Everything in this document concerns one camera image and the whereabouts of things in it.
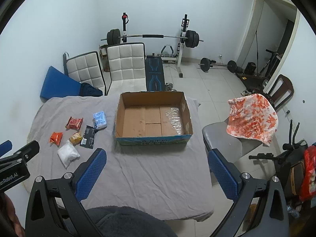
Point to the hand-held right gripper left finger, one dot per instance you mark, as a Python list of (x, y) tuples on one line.
[(91, 175)]

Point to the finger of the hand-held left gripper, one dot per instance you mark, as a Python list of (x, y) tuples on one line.
[(22, 151), (6, 146)]

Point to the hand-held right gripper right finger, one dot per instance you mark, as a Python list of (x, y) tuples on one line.
[(223, 177)]

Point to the white soft pouch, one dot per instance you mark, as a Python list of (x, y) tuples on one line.
[(67, 154)]

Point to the small orange snack packet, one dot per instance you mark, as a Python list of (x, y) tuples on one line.
[(56, 137)]

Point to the black packet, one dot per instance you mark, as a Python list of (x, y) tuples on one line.
[(88, 138)]

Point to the yellow snack packet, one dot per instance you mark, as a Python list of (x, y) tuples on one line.
[(75, 137)]

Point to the red floral snack packet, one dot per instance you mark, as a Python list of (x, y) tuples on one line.
[(74, 123)]

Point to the blue tissue pack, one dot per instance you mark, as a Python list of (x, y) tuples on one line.
[(100, 119)]

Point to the person's left forearm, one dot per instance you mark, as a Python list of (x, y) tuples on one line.
[(9, 217)]

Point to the grey chair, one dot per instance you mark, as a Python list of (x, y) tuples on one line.
[(222, 138)]

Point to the grey table cloth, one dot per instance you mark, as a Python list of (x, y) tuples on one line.
[(148, 177)]

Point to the person's dark grey clothing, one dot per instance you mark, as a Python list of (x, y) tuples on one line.
[(128, 222)]

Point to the orange white printed cloth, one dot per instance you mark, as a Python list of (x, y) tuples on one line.
[(251, 118)]

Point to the brown box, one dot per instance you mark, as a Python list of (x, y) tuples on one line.
[(296, 177)]

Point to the blue foam mat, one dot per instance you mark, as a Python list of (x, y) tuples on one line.
[(59, 86)]

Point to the dark blue cloth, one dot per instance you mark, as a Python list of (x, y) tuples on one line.
[(90, 90)]

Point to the red plastic bag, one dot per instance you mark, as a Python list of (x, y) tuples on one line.
[(308, 172)]

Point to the pair of shoes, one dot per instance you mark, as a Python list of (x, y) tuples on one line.
[(245, 93)]

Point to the white padded chair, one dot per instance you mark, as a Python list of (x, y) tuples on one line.
[(126, 61), (84, 69)]

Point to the metal dumbbell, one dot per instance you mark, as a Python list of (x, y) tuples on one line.
[(169, 86)]

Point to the brown wooden chair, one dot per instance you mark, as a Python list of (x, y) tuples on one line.
[(284, 84)]

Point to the black round object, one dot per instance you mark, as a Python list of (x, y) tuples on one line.
[(250, 68)]

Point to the small cardboard box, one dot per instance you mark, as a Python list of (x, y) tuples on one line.
[(103, 61)]

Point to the short barbell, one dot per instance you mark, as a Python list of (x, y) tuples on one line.
[(205, 64)]

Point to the black weight bench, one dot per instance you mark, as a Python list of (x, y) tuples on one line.
[(154, 74)]

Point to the black exercise machine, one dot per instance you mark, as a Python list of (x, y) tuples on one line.
[(270, 61)]

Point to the white barbell rack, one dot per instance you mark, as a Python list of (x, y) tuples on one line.
[(181, 54)]

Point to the barbell with black plates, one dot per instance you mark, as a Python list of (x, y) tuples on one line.
[(153, 36)]

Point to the white door frame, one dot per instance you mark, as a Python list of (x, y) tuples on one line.
[(250, 29)]

